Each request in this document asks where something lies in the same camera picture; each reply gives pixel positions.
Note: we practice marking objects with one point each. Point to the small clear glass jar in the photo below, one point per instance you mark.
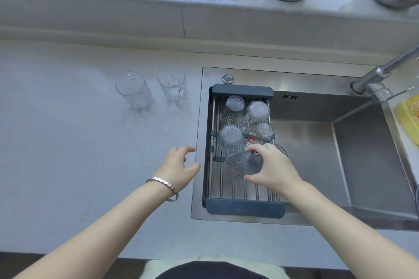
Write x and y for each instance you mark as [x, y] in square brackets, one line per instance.
[265, 130]

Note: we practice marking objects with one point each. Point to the person's left hand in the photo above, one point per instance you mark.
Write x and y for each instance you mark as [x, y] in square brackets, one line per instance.
[175, 169]

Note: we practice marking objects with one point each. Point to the black apron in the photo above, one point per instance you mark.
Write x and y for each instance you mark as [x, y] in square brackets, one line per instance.
[212, 272]

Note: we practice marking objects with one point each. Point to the person's right forearm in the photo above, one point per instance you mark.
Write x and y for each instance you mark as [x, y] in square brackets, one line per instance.
[347, 226]

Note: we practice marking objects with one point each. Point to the dark grey sink drying rack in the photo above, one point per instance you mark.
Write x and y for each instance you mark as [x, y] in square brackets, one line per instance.
[242, 207]

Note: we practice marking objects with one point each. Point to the yellow dish sponge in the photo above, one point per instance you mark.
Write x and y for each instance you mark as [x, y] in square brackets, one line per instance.
[409, 118]

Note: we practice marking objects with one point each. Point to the chrome faucet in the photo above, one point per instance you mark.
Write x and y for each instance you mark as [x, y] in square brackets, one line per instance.
[379, 74]

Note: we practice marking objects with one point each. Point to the person's right thumb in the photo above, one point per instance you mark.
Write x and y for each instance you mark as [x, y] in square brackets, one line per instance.
[252, 178]

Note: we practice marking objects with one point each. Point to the person's left thumb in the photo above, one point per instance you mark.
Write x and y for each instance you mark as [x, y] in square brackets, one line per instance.
[192, 170]

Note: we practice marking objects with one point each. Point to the ribbed clear drinking glass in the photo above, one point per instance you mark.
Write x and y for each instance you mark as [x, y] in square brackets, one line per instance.
[239, 166]

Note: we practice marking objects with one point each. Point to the person's right hand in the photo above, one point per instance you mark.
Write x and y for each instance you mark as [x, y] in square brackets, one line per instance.
[278, 172]

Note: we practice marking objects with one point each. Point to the round sink drain knob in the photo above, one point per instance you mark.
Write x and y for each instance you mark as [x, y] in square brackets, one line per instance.
[227, 79]

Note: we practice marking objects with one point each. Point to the person's left forearm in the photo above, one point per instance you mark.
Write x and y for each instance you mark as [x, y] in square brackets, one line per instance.
[98, 229]

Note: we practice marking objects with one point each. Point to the stainless steel sink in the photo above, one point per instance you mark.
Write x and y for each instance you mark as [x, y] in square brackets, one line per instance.
[360, 157]

